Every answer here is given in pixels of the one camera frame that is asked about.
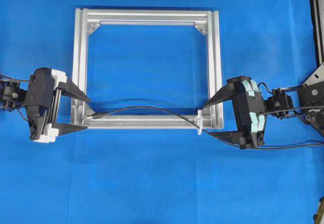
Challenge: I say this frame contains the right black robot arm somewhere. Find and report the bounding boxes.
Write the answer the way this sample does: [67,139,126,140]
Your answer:
[205,64,323,150]

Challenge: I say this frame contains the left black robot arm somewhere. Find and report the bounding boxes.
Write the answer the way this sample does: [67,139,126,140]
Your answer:
[1,68,91,143]

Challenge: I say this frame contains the left gripper body white rail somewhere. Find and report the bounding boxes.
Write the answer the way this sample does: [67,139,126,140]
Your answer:
[24,68,67,143]

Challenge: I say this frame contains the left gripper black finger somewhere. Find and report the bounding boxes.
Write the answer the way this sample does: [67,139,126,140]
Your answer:
[54,123,88,136]
[58,78,92,103]

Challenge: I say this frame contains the aluminium extrusion square frame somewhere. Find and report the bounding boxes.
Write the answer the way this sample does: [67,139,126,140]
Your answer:
[70,8,224,129]

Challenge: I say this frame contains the black wire with plug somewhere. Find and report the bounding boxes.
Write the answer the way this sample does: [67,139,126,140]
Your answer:
[87,106,324,149]

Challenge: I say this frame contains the black stand right edge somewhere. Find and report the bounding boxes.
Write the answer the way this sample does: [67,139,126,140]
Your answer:
[309,0,323,67]

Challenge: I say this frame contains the yellowish object bottom right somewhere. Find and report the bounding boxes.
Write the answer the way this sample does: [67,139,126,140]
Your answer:
[313,197,324,224]

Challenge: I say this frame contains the right gripper body teal pads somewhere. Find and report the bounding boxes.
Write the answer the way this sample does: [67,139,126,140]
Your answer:
[227,76,267,149]

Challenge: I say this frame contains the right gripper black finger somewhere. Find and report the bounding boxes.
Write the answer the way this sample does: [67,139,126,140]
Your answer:
[210,131,240,147]
[204,83,235,107]

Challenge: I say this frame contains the white string loop holder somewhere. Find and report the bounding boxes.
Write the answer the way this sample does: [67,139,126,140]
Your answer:
[194,110,203,135]

